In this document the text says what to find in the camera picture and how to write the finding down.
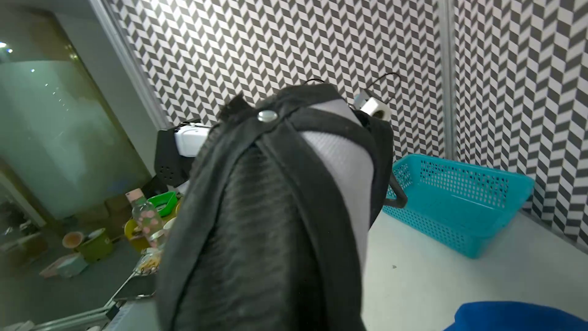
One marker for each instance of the black baseball cap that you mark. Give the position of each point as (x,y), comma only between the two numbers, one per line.
(273,230)

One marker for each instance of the aluminium corner post right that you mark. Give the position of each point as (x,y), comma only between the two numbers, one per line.
(448,72)

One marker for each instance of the aluminium corner post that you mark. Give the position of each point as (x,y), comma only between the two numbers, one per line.
(130,64)
(448,72)

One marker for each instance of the teal plastic basket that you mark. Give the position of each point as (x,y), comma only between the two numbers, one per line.
(462,206)

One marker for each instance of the pink floral bottle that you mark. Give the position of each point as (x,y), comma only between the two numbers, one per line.
(146,216)

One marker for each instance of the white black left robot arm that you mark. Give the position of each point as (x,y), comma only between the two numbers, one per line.
(176,149)

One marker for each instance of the blue baseball cap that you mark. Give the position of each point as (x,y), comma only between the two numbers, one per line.
(517,316)

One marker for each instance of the aluminium corner post left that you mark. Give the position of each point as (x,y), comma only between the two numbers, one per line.
(130,64)

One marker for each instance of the yellow bucket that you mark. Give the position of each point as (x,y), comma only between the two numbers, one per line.
(134,236)

